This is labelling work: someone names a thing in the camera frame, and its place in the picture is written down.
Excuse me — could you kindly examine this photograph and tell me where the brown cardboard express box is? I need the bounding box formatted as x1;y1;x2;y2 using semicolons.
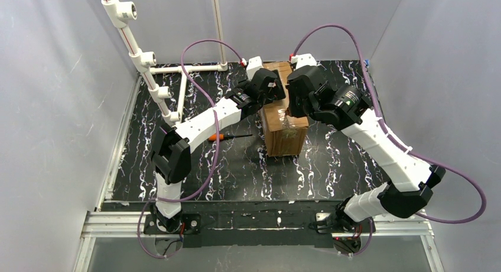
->
259;61;310;158

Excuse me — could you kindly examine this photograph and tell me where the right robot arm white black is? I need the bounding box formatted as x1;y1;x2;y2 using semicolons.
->
287;66;445;224

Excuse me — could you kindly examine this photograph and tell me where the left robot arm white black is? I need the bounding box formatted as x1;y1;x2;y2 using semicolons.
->
150;67;285;233

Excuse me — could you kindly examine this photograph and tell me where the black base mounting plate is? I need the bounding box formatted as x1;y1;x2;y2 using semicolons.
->
142;200;412;248

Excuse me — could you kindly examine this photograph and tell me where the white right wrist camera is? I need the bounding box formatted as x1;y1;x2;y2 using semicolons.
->
289;53;318;70

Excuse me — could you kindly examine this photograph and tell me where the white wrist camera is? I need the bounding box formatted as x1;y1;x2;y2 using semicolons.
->
289;53;318;70
240;56;263;80

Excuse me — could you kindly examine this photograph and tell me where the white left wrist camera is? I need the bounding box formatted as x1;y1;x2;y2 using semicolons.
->
240;56;263;80

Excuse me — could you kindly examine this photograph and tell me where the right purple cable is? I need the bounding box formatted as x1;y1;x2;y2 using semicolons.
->
292;24;487;225

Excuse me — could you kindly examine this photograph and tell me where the purple cable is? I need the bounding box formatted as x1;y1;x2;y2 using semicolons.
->
292;24;487;225
136;39;245;260

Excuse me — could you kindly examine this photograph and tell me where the orange handled screwdriver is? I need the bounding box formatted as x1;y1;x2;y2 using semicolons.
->
207;134;252;142

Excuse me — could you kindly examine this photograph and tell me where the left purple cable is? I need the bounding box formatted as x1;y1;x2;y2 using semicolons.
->
136;39;245;260

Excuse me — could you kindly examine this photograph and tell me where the white pvc pipe frame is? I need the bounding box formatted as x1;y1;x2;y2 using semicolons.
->
96;0;229;126

